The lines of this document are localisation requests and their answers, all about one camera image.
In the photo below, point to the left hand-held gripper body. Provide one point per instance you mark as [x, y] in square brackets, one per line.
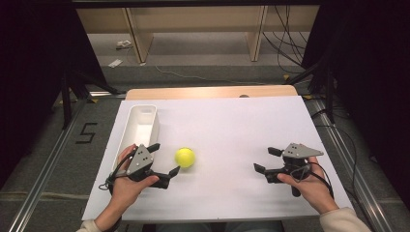
[139, 161]

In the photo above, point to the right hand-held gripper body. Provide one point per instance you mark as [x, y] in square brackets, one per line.
[299, 151]

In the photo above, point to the yellow ball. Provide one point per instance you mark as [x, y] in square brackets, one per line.
[185, 157]

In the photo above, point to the white plastic bin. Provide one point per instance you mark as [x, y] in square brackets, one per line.
[141, 129]

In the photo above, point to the person's left hand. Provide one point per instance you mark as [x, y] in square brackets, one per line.
[125, 190]

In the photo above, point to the person's right hand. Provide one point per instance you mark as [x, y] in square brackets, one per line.
[314, 188]

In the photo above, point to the white board sheet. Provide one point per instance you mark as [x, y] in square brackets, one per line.
[232, 129]

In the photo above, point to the black tripod stand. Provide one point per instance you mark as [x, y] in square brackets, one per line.
[327, 87]
[69, 93]

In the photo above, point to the white paper scrap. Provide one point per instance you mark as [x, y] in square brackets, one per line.
[115, 63]

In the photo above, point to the small white floor device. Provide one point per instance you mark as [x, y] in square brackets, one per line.
[123, 44]

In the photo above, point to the wooden shelf unit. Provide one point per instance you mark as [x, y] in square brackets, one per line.
[199, 19]

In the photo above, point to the aluminium floor rail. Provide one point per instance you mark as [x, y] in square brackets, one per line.
[351, 161]
[45, 167]

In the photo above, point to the short aluminium rail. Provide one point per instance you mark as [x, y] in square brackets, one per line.
[106, 94]

